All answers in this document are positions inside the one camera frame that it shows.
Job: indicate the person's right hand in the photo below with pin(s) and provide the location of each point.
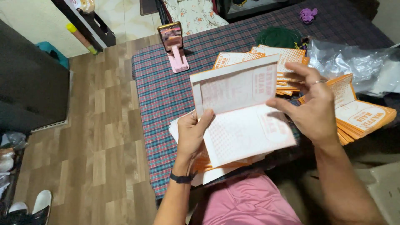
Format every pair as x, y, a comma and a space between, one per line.
312, 109

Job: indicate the person's left hand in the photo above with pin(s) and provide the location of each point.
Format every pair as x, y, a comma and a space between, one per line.
187, 137

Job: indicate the white paper bag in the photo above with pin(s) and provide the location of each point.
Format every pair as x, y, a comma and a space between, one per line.
240, 112

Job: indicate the pile of white paper bags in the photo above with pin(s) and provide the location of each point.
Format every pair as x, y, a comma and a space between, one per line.
193, 156

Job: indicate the black wristband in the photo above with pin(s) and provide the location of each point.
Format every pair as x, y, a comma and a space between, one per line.
181, 178

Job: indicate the stack of orange printed bags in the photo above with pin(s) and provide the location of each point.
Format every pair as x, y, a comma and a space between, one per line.
359, 112

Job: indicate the plaid checked bed sheet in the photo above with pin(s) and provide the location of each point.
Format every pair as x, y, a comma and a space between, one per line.
168, 93

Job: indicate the fanned heap of orange bags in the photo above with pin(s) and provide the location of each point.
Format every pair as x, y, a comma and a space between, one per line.
275, 65

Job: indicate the clear plastic wrapping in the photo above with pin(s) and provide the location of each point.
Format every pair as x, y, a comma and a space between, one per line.
350, 65

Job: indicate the pink phone stand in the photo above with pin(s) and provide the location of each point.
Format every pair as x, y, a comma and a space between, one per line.
178, 61

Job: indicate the dark green cloth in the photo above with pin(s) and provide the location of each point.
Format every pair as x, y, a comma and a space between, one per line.
278, 37

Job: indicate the pink shorts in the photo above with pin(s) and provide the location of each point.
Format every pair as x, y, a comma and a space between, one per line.
247, 200

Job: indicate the purple hair claw clip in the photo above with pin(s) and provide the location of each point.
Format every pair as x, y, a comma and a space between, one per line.
308, 15

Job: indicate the smartphone with gold case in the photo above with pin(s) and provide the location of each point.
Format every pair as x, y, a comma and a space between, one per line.
171, 37

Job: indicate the cream floral pillow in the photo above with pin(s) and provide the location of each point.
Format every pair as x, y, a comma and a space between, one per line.
197, 14

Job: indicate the rolled mat with yellow ends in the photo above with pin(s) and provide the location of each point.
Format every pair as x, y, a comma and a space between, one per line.
82, 38

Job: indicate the black shelf rack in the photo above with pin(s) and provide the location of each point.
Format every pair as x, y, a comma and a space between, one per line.
84, 22

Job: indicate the teal plastic container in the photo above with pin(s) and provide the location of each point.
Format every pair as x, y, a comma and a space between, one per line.
54, 53

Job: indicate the white slipper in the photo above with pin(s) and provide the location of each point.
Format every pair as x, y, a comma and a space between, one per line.
18, 207
42, 201

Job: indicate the dark grey cabinet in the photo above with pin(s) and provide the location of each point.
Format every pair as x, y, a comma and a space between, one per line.
29, 78

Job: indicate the heap of plastic bags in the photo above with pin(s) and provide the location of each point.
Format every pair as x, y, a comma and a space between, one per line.
9, 162

